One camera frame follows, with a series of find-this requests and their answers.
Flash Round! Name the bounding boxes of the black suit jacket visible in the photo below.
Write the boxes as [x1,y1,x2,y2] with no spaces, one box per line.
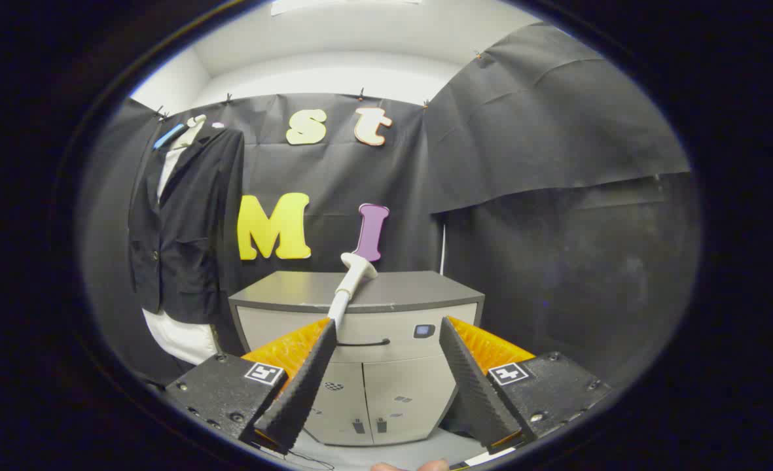
[128,124,246,326]

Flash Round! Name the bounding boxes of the white shirt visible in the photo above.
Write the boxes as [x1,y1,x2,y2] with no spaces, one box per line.
[142,121,220,366]

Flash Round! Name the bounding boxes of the grey cabinet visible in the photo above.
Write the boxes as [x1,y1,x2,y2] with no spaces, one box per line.
[228,270,485,447]

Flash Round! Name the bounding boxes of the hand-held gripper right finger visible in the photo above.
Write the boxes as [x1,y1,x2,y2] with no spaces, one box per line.
[439,316,613,455]

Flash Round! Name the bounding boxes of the black backdrop cloth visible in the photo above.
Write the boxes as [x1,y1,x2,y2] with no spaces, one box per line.
[79,23,701,393]

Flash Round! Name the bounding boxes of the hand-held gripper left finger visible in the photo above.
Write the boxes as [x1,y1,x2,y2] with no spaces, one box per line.
[164,317,339,457]

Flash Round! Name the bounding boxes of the white garment steamer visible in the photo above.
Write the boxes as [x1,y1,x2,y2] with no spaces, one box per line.
[327,252,379,331]

